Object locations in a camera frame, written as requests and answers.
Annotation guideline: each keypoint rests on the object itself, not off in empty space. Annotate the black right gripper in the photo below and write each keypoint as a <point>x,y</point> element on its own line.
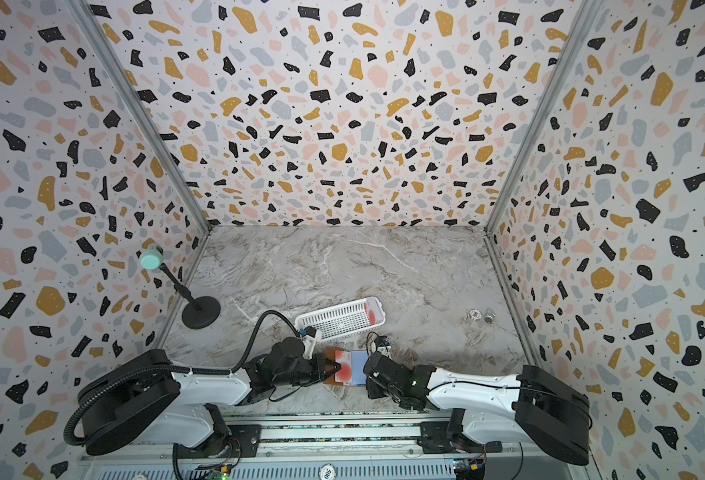
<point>373,371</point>

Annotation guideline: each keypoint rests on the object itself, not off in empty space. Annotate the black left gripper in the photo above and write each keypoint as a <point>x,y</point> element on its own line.
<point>322,367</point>

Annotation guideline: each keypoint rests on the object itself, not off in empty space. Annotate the red white credit card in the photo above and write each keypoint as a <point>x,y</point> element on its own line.
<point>374,312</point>
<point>344,377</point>

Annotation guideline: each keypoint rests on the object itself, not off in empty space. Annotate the brown leather card holder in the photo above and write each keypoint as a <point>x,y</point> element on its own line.
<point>359,359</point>

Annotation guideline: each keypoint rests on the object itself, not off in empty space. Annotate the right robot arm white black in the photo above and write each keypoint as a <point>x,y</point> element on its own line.
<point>531,406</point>

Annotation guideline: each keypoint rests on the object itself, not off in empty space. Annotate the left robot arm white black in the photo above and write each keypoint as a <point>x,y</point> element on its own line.
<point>154,400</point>

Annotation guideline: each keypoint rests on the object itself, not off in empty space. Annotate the white plastic slotted basket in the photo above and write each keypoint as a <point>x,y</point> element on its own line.
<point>339,321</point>

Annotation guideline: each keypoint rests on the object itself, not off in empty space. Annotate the black stand with green ball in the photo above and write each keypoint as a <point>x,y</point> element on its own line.
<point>199,312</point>

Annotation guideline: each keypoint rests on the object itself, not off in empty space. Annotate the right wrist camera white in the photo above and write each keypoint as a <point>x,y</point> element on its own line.
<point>382,345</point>

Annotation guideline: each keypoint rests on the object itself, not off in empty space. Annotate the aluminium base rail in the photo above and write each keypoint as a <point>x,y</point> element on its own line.
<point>314,446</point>

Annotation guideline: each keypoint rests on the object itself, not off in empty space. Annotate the aluminium corner post left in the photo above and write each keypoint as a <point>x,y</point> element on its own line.
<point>85,20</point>

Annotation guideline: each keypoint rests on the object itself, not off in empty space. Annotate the aluminium corner post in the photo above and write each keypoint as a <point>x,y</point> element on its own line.
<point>85,20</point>
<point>585,18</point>

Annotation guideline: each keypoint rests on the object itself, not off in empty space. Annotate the aluminium corner post right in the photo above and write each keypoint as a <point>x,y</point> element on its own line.
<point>585,18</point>

